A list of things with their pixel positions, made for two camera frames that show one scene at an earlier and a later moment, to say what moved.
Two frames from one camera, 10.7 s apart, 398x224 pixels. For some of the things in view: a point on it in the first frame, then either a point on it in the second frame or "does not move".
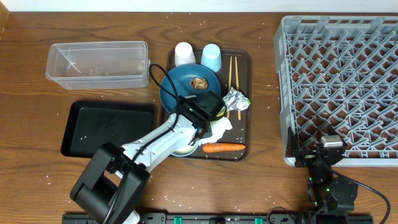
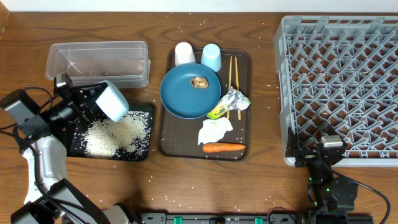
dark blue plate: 181,76 does not move
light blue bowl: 186,151 to 112,102
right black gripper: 306,156 does not move
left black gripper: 209,125 to 78,104
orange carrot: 214,147 does not move
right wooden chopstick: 237,79 does not move
